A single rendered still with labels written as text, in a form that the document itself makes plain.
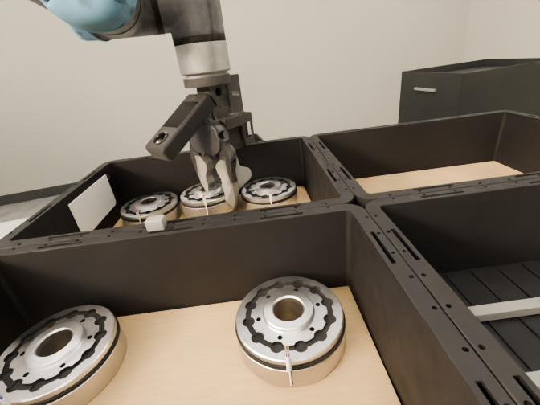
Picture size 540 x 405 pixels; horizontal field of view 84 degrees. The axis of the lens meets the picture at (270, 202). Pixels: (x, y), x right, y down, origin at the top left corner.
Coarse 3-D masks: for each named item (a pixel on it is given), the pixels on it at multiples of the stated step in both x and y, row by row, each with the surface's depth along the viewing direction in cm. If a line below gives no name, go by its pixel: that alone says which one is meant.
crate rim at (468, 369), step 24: (264, 216) 31; (288, 216) 31; (312, 216) 31; (360, 216) 29; (72, 240) 31; (96, 240) 31; (120, 240) 30; (144, 240) 30; (384, 240) 25; (384, 264) 23; (408, 288) 20; (432, 312) 18; (432, 336) 17; (456, 336) 16; (456, 360) 15; (480, 360) 15; (480, 384) 14
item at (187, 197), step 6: (192, 186) 57; (186, 192) 55; (192, 192) 54; (222, 192) 52; (186, 198) 52; (192, 198) 52; (198, 198) 51; (210, 198) 51; (216, 198) 50; (222, 198) 51; (186, 204) 51; (192, 204) 50; (198, 204) 50
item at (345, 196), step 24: (264, 144) 57; (312, 144) 53; (96, 168) 54; (72, 192) 45; (336, 192) 35; (216, 216) 32; (240, 216) 32; (0, 240) 33; (24, 240) 32; (48, 240) 32
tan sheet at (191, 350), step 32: (128, 320) 34; (160, 320) 33; (192, 320) 33; (224, 320) 32; (352, 320) 30; (128, 352) 30; (160, 352) 30; (192, 352) 29; (224, 352) 29; (352, 352) 27; (128, 384) 27; (160, 384) 26; (192, 384) 26; (224, 384) 26; (256, 384) 26; (320, 384) 25; (352, 384) 25; (384, 384) 24
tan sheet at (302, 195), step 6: (300, 186) 61; (300, 192) 59; (306, 192) 59; (240, 198) 59; (300, 198) 56; (306, 198) 56; (240, 204) 57; (234, 210) 55; (240, 210) 55; (180, 216) 55; (120, 222) 56
